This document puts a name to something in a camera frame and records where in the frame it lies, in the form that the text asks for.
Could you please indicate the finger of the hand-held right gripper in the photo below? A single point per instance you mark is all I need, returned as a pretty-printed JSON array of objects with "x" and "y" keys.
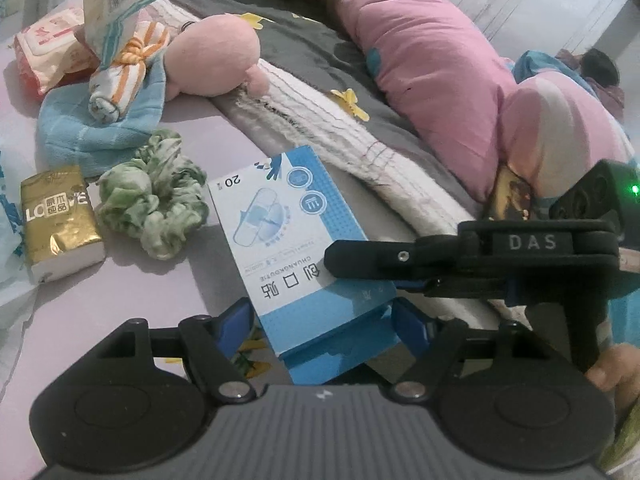
[
  {"x": 450, "y": 291},
  {"x": 380, "y": 259}
]

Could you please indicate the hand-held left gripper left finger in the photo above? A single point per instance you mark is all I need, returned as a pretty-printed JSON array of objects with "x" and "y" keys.
[{"x": 235, "y": 327}]

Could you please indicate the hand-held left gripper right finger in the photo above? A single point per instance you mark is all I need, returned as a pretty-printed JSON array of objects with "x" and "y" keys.
[{"x": 410, "y": 327}]

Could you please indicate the blue bandage box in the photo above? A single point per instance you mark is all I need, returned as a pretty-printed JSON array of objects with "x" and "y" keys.
[{"x": 290, "y": 240}]

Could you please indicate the green scrunchie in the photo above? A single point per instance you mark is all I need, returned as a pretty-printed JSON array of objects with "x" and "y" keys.
[{"x": 150, "y": 200}]

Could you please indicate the gold tissue pack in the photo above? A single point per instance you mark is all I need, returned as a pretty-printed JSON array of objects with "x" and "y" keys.
[{"x": 60, "y": 220}]

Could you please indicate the light blue towel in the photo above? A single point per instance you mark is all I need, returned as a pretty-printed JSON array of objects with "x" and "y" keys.
[{"x": 75, "y": 130}]

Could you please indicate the pink plush toy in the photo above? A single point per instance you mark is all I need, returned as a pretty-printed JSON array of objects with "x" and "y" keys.
[{"x": 215, "y": 55}]

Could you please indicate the orange striped cloth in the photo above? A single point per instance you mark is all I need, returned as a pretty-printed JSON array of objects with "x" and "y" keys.
[{"x": 120, "y": 80}]

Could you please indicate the clear barcode plastic wrapper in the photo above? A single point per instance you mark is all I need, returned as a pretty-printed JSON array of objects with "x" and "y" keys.
[{"x": 112, "y": 0}]

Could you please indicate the person's right hand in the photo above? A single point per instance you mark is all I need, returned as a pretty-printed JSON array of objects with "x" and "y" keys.
[{"x": 610, "y": 370}]

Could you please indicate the pink printed mat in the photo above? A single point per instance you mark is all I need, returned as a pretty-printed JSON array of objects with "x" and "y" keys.
[{"x": 165, "y": 290}]

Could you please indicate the dark shiny packet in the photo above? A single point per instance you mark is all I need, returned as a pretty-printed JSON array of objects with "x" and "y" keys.
[{"x": 510, "y": 195}]

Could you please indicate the pink white blanket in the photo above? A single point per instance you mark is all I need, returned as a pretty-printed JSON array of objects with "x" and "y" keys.
[{"x": 550, "y": 125}]

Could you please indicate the pink pillow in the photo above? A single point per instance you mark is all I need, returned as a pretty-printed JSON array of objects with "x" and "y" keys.
[{"x": 430, "y": 75}]

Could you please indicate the blue printed blanket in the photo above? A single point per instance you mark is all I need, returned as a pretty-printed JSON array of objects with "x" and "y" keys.
[{"x": 540, "y": 65}]

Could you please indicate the grey star-print quilt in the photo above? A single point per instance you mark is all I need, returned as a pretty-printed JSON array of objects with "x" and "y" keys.
[{"x": 310, "y": 50}]

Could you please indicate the white plastic bag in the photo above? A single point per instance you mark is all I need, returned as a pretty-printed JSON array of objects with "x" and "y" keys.
[{"x": 10, "y": 270}]

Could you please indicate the red wet wipes pack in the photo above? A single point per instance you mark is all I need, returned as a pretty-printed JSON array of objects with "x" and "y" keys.
[{"x": 45, "y": 35}]

